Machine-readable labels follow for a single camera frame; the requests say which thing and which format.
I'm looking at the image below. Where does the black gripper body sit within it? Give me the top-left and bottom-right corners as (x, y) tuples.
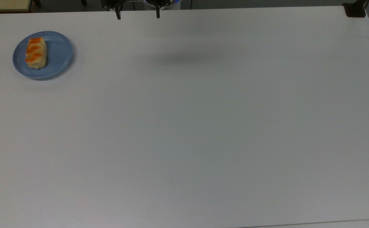
(101, 0), (172, 10)

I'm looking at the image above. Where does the bread with orange stripes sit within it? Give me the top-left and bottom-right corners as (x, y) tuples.
(25, 37), (48, 69)

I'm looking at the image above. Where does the blue round plate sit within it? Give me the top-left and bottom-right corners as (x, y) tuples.
(12, 30), (74, 80)

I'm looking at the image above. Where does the light wooden cabinet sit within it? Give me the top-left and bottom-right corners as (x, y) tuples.
(0, 0), (33, 13)

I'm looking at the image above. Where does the black table clamp mount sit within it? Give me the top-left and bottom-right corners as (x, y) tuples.
(342, 0), (369, 18)

